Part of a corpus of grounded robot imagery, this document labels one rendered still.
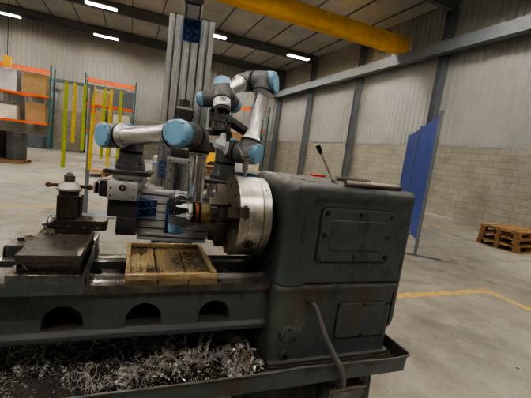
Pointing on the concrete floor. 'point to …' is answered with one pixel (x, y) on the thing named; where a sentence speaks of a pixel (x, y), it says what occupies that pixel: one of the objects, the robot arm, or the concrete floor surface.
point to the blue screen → (420, 173)
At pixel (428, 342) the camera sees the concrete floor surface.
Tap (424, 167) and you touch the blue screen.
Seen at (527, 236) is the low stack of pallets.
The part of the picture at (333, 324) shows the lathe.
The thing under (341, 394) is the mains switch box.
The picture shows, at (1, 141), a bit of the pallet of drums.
